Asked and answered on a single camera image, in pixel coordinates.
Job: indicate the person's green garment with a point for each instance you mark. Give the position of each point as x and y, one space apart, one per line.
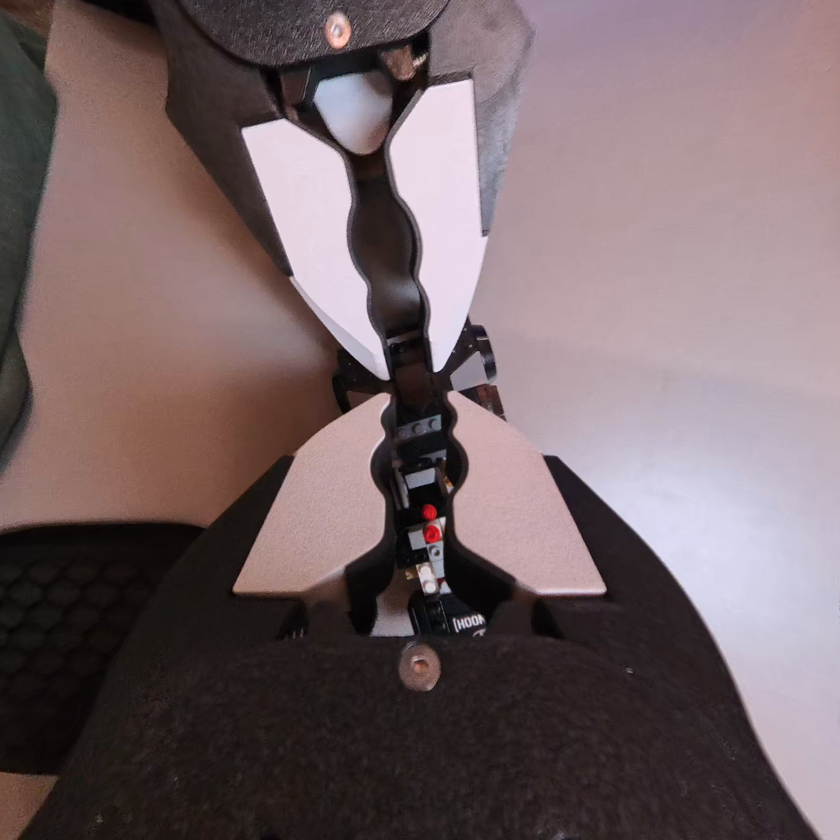
20 197

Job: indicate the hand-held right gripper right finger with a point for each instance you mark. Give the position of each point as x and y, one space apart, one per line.
525 519

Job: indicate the lego car model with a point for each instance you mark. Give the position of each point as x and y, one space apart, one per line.
423 460

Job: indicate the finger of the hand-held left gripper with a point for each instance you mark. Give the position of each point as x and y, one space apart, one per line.
309 210
440 184

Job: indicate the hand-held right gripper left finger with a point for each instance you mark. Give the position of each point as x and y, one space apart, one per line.
315 519

